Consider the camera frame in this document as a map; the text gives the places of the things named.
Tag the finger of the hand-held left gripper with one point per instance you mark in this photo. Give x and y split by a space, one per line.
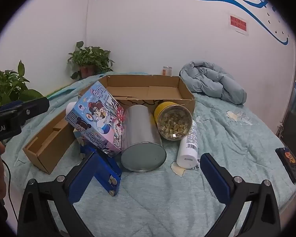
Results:
11 106
30 111

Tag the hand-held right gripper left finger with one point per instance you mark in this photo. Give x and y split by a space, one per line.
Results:
82 177

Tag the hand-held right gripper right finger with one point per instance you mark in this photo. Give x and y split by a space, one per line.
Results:
214 177

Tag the blue stapler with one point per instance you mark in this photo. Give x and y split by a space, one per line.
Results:
107 170

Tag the narrow cardboard insert tray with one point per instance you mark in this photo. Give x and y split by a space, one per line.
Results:
48 143

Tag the white handheld fan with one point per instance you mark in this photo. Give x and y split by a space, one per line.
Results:
70 107

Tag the white spray bottle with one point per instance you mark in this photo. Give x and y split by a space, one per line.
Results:
188 145

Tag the cartoon printed box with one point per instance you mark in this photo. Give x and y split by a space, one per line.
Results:
98 118

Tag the yellow dried flower jar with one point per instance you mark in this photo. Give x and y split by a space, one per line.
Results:
174 122

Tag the silver metal can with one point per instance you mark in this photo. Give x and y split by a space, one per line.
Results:
143 138

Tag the large cardboard box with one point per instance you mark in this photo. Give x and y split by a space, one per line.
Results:
148 88

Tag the large leafy green plant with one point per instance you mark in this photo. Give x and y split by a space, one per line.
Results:
7 86

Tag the teal printed quilt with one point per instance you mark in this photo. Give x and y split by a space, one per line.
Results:
237 140

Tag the black phone with orange sticker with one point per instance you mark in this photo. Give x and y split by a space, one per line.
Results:
288 164

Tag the small potted green plant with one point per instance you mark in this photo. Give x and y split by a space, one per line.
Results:
91 58

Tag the light blue puffer jacket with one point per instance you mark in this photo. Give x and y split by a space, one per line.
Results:
212 81

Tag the small orange label glass jar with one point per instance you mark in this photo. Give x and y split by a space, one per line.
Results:
167 71

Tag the red wall notice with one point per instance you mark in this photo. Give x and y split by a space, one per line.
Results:
238 23

